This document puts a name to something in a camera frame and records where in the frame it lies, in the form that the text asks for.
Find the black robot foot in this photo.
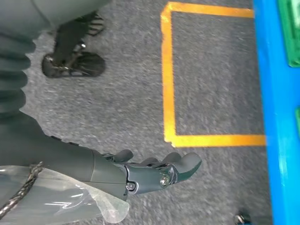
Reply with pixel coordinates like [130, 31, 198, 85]
[41, 11, 106, 78]

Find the clear plastic film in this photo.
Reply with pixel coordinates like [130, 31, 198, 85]
[0, 165, 130, 225]

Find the braided black cord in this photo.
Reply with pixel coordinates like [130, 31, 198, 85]
[0, 161, 44, 218]

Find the green plastic crate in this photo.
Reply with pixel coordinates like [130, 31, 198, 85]
[277, 0, 300, 68]

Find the yellow floor tape square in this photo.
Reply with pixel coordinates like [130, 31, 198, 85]
[161, 1, 266, 148]

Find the grey sleeved right robot arm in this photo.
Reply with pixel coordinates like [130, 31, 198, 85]
[0, 0, 111, 120]

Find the blue metal shelf rack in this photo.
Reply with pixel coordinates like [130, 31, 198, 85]
[253, 0, 300, 225]

